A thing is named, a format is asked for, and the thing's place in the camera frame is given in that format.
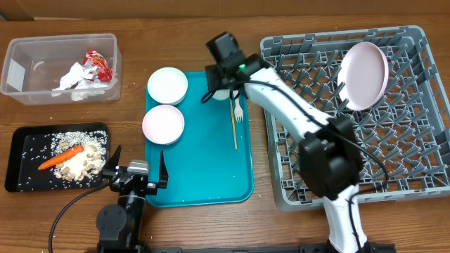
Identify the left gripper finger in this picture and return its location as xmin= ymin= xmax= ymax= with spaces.
xmin=105 ymin=145 xmax=122 ymax=171
xmin=157 ymin=150 xmax=169 ymax=189

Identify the white paper cup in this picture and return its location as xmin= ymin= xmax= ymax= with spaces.
xmin=212 ymin=89 xmax=230 ymax=100

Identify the orange carrot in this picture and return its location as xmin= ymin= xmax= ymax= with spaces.
xmin=38 ymin=145 xmax=84 ymax=170

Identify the white plastic fork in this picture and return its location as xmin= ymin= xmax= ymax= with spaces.
xmin=234 ymin=98 xmax=243 ymax=122

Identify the pink bowl with peanuts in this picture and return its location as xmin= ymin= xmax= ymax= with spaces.
xmin=142 ymin=105 xmax=185 ymax=145

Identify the white bowl with rice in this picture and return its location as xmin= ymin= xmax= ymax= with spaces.
xmin=147 ymin=67 xmax=188 ymax=105

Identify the wooden chopstick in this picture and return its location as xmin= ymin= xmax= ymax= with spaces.
xmin=229 ymin=98 xmax=238 ymax=150

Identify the white tissue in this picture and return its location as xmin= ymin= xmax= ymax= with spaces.
xmin=53 ymin=63 xmax=108 ymax=101

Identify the red snack wrapper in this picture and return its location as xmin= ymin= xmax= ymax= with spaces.
xmin=82 ymin=49 xmax=113 ymax=83

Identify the pink round plate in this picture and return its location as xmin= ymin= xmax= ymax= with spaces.
xmin=337 ymin=41 xmax=389 ymax=111

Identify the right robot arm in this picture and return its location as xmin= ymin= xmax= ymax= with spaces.
xmin=201 ymin=32 xmax=368 ymax=252

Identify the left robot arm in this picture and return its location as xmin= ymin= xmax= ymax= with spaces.
xmin=96 ymin=146 xmax=169 ymax=252

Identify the grey dishwasher rack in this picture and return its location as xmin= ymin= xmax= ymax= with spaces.
xmin=260 ymin=25 xmax=449 ymax=203

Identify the pile of peanuts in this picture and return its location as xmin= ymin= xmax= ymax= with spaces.
xmin=53 ymin=141 xmax=106 ymax=182

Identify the spilled white rice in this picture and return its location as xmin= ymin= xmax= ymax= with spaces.
xmin=20 ymin=130 xmax=108 ymax=189

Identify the teal serving tray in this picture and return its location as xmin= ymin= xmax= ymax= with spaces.
xmin=144 ymin=72 xmax=254 ymax=208

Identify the black plastic tray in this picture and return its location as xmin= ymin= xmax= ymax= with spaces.
xmin=4 ymin=122 xmax=110 ymax=193

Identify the clear plastic bin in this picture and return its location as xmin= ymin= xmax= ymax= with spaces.
xmin=1 ymin=33 xmax=122 ymax=105

